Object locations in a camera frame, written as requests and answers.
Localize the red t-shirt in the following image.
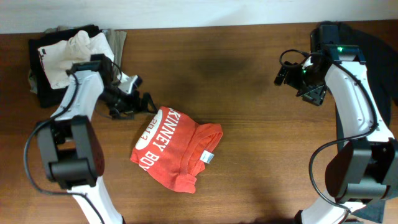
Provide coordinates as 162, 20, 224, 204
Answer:
131, 106, 223, 194

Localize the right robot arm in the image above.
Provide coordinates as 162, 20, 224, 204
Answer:
274, 22, 397, 223

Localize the dark teal t-shirt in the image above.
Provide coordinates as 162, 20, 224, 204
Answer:
317, 21, 398, 224

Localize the white folded garment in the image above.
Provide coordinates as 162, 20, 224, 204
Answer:
38, 30, 114, 90

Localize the black folded garment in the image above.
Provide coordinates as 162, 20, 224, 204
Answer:
28, 25, 116, 108

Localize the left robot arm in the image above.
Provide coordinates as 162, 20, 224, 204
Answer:
33, 54, 157, 223

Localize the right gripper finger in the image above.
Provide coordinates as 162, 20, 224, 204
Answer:
274, 61, 292, 86
296, 85, 326, 106

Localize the olive grey folded garment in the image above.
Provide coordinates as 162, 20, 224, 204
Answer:
28, 25, 127, 95

